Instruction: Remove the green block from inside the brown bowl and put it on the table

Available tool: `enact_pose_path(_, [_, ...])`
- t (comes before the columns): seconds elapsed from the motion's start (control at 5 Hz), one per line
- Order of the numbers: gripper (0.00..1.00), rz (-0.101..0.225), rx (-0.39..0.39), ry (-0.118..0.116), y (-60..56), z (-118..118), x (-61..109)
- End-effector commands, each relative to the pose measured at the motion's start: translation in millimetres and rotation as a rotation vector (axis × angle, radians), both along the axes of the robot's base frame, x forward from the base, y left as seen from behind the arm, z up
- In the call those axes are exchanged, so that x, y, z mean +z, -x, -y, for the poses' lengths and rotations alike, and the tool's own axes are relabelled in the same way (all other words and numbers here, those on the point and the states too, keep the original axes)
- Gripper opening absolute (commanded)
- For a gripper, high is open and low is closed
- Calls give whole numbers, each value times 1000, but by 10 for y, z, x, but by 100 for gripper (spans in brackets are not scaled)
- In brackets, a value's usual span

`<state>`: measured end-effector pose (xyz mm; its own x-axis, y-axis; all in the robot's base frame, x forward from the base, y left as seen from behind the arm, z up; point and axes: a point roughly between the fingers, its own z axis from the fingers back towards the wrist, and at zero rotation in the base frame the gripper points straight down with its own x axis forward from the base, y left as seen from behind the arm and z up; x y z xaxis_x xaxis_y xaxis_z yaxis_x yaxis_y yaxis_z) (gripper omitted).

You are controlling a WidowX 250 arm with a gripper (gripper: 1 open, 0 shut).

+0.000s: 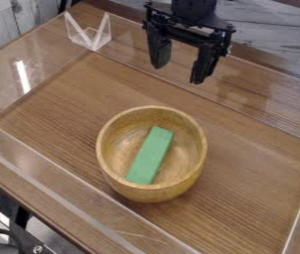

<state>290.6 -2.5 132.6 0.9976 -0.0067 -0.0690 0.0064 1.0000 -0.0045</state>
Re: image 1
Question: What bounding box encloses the clear acrylic tray wall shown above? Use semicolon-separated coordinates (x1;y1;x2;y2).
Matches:
0;4;300;254

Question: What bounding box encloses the brown wooden bowl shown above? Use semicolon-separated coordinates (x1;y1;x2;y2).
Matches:
95;105;207;202

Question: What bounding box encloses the clear acrylic corner bracket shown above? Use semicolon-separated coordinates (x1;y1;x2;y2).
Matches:
64;12;111;52

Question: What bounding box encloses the black metal table leg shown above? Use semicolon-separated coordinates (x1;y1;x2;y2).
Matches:
9;206;56;254

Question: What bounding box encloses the green rectangular block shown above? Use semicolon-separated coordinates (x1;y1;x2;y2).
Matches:
124;126;174;185

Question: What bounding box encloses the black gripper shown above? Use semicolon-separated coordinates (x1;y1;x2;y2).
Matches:
144;0;235;84

